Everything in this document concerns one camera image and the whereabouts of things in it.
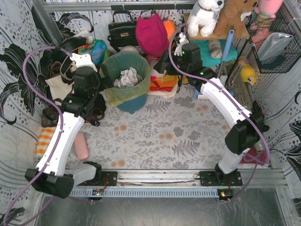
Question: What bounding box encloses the pink plush toy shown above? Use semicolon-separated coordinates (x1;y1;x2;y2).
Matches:
250;0;283;43

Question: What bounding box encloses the cream canvas tote bag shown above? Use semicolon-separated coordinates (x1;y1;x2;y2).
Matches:
45;62;74;106

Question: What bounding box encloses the teal folded cloth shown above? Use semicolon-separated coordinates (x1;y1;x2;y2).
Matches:
190;39;238;69

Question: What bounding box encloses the blue floor mop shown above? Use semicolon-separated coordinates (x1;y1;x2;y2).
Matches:
193;29;236;100

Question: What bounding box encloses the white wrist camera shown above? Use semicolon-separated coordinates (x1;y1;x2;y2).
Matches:
174;32;189;56
69;53;97;72

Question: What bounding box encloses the yellow trash bag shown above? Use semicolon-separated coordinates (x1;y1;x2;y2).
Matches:
100;53;151;106

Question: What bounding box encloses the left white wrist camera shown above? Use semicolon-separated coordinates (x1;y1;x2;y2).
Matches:
69;53;97;72

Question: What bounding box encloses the magenta fabric hat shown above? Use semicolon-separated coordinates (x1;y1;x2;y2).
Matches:
135;13;169;57

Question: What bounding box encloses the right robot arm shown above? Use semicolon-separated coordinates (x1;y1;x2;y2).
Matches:
154;43;264;186

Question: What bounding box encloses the black wire basket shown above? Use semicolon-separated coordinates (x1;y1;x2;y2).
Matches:
246;11;301;74

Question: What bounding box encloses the silver foil pouch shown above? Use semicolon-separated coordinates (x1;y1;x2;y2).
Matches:
257;32;294;61

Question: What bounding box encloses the cream plush sheep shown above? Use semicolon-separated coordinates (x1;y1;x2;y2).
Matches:
120;45;140;55

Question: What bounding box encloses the rainbow striped bag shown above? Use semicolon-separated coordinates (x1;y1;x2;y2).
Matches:
149;56;183;92

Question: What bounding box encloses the teal trash bin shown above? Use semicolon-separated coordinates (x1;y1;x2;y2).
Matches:
100;53;151;114

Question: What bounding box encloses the white plush dog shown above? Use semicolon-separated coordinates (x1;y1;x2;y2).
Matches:
187;0;224;37

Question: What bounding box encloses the yellow plush duck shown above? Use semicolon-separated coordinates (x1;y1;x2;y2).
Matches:
238;58;256;85

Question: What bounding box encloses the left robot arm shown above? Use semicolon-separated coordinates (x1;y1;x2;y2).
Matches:
25;65;107;199

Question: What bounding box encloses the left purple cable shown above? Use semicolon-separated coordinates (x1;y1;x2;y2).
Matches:
2;46;73;226

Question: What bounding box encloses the orange plush toy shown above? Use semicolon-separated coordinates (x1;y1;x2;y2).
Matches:
163;20;176;41

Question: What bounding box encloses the pink rolled towel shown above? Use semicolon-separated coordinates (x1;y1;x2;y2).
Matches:
74;132;89;161

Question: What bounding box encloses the purple orange sock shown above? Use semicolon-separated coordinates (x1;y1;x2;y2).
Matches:
240;148;265;165

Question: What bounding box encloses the black leather handbag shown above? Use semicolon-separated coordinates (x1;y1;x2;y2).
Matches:
107;10;139;52

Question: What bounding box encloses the brown teddy bear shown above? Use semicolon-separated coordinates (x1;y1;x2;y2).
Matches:
214;0;259;38

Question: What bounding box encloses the crumpled paper trash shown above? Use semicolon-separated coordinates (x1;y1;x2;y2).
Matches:
113;67;143;89

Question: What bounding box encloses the colourful printed bag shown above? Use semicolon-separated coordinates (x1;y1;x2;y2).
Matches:
78;39;110;67

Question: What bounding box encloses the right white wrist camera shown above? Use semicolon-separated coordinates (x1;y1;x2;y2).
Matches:
174;32;189;56

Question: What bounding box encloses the orange checkered cloth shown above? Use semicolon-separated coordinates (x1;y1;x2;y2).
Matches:
35;127;56;158

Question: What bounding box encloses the aluminium front rail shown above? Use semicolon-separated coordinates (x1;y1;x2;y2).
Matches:
34;168;287;189

